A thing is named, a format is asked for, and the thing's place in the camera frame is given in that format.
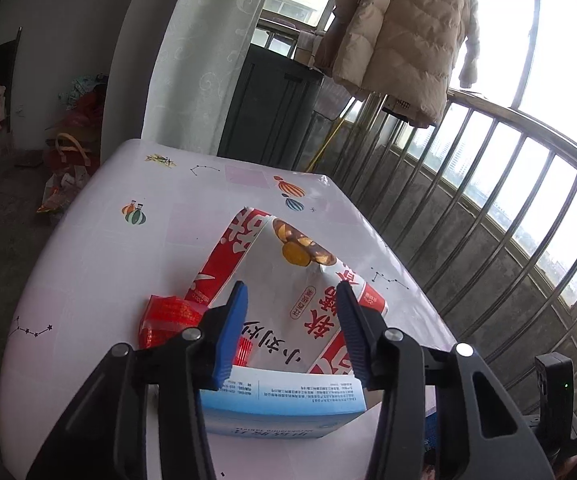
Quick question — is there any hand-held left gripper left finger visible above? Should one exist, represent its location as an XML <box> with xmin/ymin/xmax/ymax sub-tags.
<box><xmin>26</xmin><ymin>280</ymin><xmax>249</xmax><ymax>480</ymax></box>

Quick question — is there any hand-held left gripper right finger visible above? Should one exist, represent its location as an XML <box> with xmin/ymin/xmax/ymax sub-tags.
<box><xmin>335</xmin><ymin>281</ymin><xmax>555</xmax><ymax>480</ymax></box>

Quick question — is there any blue white cardboard box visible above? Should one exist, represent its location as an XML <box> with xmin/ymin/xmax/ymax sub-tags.
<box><xmin>199</xmin><ymin>365</ymin><xmax>369</xmax><ymax>440</ymax></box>

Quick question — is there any red crinkled wrapper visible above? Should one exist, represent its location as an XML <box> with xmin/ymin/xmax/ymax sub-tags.
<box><xmin>138</xmin><ymin>295</ymin><xmax>254</xmax><ymax>366</ymax></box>

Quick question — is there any red white snack bag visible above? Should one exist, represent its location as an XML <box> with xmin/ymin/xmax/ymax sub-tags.
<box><xmin>184</xmin><ymin>206</ymin><xmax>388</xmax><ymax>376</ymax></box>

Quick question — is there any table with pink patterned cover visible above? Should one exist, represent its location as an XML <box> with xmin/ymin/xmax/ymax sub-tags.
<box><xmin>0</xmin><ymin>138</ymin><xmax>456</xmax><ymax>480</ymax></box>

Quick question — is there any yellow pole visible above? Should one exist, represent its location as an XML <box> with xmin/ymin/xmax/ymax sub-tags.
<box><xmin>304</xmin><ymin>115</ymin><xmax>349</xmax><ymax>173</ymax></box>

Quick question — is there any white colourful bag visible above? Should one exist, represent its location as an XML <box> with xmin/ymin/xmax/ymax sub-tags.
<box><xmin>37</xmin><ymin>170</ymin><xmax>89</xmax><ymax>216</ymax></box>

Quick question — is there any dark cabinet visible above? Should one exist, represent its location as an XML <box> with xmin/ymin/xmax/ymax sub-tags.
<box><xmin>217</xmin><ymin>44</ymin><xmax>325</xmax><ymax>171</ymax></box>

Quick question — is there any red plastic bag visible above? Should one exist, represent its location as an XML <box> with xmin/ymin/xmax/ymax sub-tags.
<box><xmin>66</xmin><ymin>92</ymin><xmax>106</xmax><ymax>133</ymax></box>

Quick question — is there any steel balcony railing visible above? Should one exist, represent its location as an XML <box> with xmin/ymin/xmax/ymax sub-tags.
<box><xmin>258</xmin><ymin>15</ymin><xmax>577</xmax><ymax>436</ymax></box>

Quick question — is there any beige puffer jacket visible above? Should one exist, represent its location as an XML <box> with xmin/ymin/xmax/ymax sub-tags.
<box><xmin>313</xmin><ymin>0</ymin><xmax>480</xmax><ymax>128</ymax></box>

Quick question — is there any woven bag with yellow handles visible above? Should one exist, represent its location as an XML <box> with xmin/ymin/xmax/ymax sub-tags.
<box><xmin>43</xmin><ymin>132</ymin><xmax>100</xmax><ymax>181</ymax></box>

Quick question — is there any metal window frame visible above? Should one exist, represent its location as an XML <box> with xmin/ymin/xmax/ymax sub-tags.
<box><xmin>248</xmin><ymin>0</ymin><xmax>577</xmax><ymax>126</ymax></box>

